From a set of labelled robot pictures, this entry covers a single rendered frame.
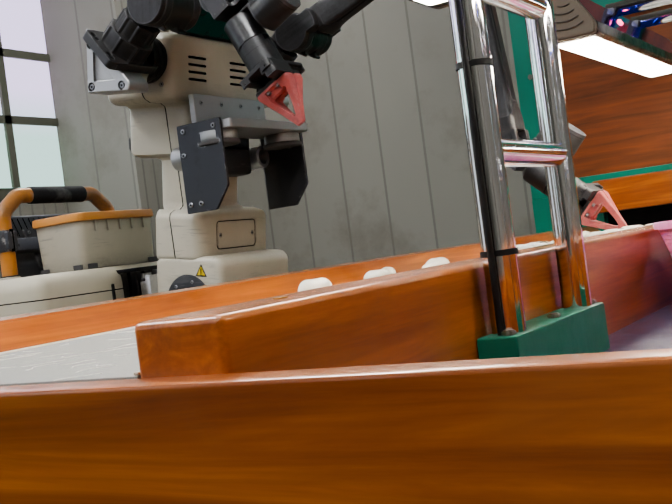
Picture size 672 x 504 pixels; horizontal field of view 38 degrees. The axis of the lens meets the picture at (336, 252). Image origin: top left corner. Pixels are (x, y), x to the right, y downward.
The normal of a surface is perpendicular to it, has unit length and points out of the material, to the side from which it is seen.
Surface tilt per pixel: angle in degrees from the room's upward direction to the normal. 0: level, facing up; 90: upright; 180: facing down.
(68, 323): 45
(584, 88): 90
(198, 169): 90
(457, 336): 90
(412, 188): 90
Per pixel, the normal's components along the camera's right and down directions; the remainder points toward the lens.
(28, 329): 0.50, -0.78
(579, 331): 0.84, -0.11
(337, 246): -0.52, 0.07
